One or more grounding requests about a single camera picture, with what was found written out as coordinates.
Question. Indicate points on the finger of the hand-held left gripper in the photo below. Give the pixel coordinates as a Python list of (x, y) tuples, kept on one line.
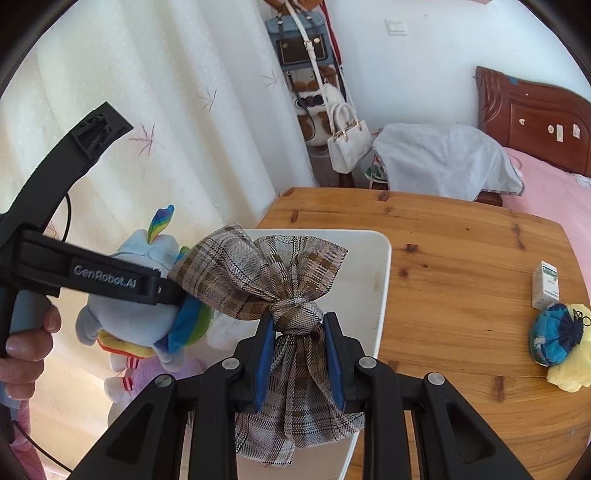
[(167, 289)]

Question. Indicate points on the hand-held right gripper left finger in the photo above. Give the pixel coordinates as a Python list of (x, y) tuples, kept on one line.
[(262, 360)]

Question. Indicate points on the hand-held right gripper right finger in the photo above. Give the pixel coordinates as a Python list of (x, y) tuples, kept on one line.
[(333, 362)]

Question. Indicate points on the blue unicorn plush toy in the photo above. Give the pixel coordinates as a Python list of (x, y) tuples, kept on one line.
[(129, 318)]

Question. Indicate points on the white plastic tray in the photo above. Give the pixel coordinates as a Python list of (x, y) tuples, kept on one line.
[(364, 295)]

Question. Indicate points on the brown plaid fabric bow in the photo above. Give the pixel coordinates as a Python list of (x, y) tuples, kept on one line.
[(240, 277)]

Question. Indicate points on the purple plush toy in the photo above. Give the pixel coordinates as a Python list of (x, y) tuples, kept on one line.
[(121, 385)]

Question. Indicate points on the person's left hand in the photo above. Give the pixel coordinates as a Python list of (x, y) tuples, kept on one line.
[(25, 355)]

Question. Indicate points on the person's pink clothing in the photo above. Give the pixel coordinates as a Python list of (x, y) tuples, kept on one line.
[(25, 443)]

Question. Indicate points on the cream patterned curtain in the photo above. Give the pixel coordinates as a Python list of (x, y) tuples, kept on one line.
[(138, 69)]

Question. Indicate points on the white handbag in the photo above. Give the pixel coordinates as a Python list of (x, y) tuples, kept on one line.
[(348, 147)]

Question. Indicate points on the cream bag with brown spots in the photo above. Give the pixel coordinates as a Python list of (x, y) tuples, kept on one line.
[(309, 124)]

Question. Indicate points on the small white medicine box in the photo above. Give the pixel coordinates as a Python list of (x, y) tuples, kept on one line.
[(545, 286)]

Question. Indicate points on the dark wooden nightstand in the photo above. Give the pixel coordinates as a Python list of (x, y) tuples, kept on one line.
[(489, 198)]

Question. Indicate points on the grey cloth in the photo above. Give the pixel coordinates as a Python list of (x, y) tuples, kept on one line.
[(443, 157)]

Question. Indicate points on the pink bed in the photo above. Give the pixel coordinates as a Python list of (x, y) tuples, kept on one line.
[(554, 194)]

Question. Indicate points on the blue denim bag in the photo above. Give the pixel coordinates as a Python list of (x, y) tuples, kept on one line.
[(295, 41)]

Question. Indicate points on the white item on bed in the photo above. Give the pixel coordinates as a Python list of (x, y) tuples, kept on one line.
[(582, 180)]

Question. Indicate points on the wooden coat rack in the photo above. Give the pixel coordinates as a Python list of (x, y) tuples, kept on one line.
[(295, 3)]

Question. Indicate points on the brown wooden headboard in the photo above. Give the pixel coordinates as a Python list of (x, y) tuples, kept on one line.
[(531, 110)]

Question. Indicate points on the white light switch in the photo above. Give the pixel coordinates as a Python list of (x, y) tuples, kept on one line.
[(396, 27)]

